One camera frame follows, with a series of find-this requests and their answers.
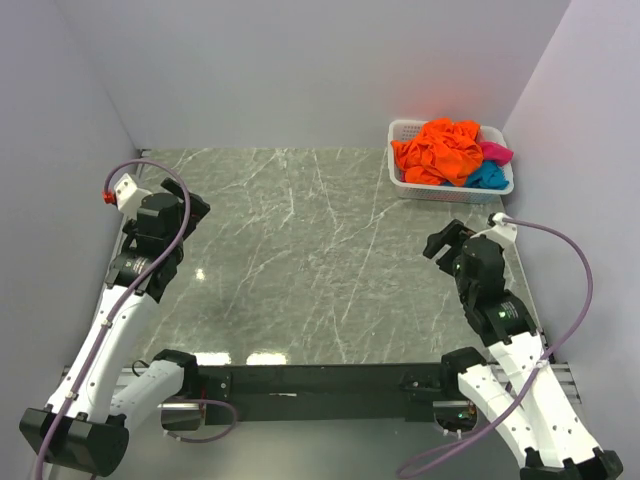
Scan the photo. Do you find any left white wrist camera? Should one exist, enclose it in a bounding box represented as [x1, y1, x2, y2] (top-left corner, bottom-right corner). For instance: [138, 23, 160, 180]
[102, 173, 151, 219]

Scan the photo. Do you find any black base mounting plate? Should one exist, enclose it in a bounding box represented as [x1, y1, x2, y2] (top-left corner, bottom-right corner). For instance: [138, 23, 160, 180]
[159, 363, 481, 431]

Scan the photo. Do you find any orange t shirt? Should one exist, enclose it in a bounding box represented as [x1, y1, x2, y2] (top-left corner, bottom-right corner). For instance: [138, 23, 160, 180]
[390, 118, 484, 187]

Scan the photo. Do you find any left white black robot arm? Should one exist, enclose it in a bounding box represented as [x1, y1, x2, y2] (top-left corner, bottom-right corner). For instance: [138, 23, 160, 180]
[19, 174, 210, 477]

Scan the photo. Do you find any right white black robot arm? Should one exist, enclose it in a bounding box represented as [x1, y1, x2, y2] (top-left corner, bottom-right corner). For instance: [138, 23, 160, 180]
[423, 214, 623, 479]

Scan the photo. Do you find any blue t shirt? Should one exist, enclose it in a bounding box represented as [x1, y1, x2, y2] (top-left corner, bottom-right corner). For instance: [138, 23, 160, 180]
[442, 160, 509, 190]

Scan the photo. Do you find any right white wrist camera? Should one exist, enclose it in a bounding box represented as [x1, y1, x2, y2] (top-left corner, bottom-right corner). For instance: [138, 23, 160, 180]
[476, 212, 517, 248]

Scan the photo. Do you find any white plastic basket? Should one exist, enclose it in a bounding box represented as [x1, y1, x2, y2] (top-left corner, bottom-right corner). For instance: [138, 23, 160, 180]
[387, 119, 515, 204]

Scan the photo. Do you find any pink t shirt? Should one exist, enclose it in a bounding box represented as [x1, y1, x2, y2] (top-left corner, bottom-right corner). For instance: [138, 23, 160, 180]
[479, 141, 514, 167]

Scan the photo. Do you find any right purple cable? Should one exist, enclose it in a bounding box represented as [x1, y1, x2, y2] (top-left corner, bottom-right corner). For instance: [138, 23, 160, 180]
[395, 215, 595, 480]

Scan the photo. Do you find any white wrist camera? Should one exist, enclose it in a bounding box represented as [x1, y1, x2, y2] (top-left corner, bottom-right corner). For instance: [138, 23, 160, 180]
[102, 173, 151, 219]
[476, 212, 517, 248]

